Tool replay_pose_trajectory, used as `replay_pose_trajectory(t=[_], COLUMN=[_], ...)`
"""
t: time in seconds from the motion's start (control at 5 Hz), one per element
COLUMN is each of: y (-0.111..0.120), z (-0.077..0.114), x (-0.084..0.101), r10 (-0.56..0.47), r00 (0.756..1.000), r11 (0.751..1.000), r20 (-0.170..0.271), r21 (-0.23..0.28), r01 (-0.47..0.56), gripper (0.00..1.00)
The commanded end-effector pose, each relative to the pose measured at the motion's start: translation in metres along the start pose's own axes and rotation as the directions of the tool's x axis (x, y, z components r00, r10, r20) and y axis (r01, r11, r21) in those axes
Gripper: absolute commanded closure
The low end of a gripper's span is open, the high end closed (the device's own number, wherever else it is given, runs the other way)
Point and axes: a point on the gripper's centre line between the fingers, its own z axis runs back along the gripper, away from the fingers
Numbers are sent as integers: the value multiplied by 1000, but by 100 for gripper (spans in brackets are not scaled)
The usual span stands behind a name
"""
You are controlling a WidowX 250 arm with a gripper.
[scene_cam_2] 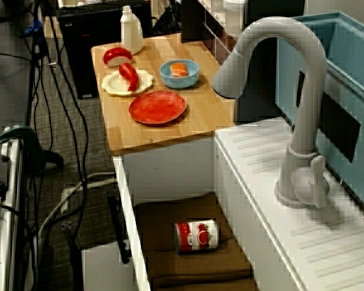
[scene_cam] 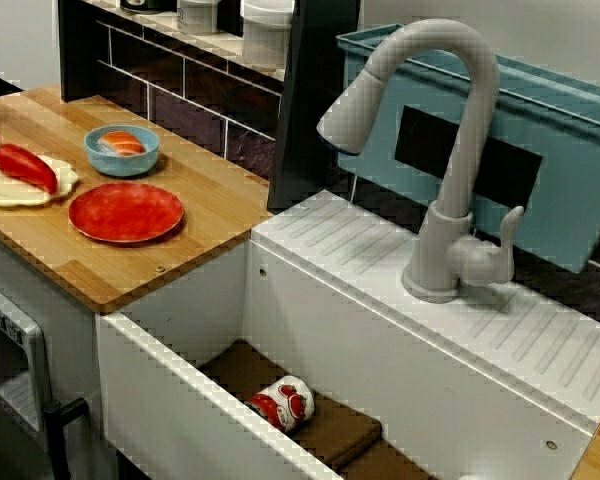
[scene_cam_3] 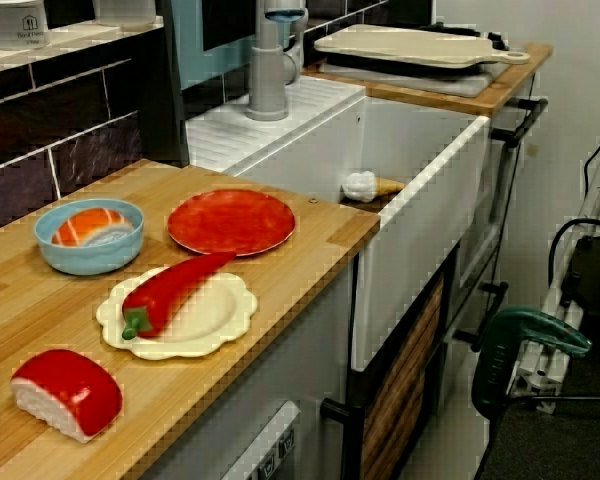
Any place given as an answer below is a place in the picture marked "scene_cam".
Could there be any teal plastic bin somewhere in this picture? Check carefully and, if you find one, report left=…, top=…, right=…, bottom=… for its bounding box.
left=335, top=23, right=600, bottom=275

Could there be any white labelled jar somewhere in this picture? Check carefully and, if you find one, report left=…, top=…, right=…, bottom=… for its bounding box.
left=175, top=0, right=220, bottom=36

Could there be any tomato print can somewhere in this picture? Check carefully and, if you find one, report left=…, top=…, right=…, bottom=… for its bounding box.
left=245, top=375, right=315, bottom=431

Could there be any large white canister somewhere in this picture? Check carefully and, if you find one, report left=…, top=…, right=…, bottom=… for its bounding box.
left=240, top=0, right=296, bottom=69

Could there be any brown folded cloth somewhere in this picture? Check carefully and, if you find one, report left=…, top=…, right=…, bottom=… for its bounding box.
left=198, top=339, right=439, bottom=480

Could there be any black oven handle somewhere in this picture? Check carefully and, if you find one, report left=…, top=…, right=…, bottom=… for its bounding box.
left=43, top=397, right=89, bottom=480

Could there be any light blue bowl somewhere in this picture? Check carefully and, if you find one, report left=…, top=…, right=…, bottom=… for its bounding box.
left=83, top=125, right=160, bottom=177

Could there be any cream scalloped plate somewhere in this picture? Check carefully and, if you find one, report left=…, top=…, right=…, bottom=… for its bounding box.
left=0, top=154, right=80, bottom=208

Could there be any red round plate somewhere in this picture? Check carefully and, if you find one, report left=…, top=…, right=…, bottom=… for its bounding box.
left=68, top=182, right=185, bottom=244

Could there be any gray oven door panel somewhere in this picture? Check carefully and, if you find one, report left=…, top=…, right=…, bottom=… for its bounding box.
left=0, top=277, right=54, bottom=436

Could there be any black tape patch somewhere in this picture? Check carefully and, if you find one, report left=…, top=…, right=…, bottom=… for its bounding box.
left=394, top=104, right=544, bottom=211

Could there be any red bell pepper toy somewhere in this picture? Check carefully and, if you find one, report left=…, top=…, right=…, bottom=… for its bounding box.
left=0, top=143, right=60, bottom=195

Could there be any black upright panel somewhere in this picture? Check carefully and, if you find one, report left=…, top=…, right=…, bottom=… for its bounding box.
left=267, top=0, right=364, bottom=211

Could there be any salmon nigiri sushi toy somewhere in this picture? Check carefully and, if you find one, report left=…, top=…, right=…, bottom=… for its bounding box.
left=97, top=130, right=146, bottom=157

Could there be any white toy sink unit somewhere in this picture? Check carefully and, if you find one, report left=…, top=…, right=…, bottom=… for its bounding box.
left=95, top=189, right=600, bottom=480

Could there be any gray toy faucet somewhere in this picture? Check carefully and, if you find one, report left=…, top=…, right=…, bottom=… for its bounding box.
left=315, top=18, right=525, bottom=305

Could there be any dark jar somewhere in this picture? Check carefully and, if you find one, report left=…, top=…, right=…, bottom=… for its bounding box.
left=119, top=0, right=179, bottom=14

